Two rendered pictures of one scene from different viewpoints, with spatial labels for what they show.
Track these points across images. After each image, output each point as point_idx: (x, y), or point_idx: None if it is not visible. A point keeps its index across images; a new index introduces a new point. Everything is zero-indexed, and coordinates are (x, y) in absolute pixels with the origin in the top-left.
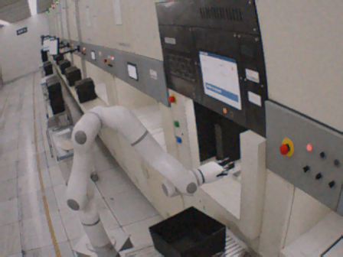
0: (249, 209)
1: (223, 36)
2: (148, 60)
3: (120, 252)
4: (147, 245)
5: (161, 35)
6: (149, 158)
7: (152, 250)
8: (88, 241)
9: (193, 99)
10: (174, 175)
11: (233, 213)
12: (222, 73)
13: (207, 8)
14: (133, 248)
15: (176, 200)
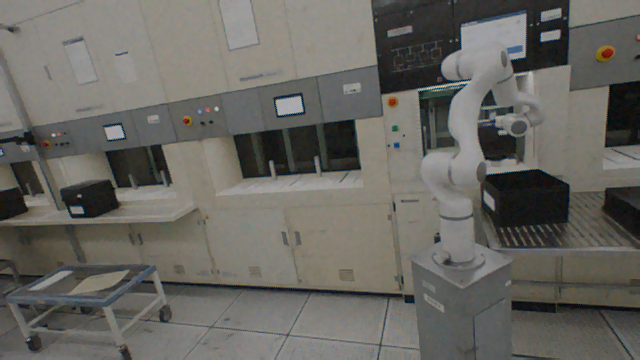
0: (558, 138)
1: None
2: (340, 75)
3: (495, 247)
4: (489, 230)
5: (379, 30)
6: (516, 91)
7: (504, 229)
8: (451, 264)
9: (437, 84)
10: (538, 100)
11: None
12: (499, 33)
13: None
14: (489, 238)
15: (375, 232)
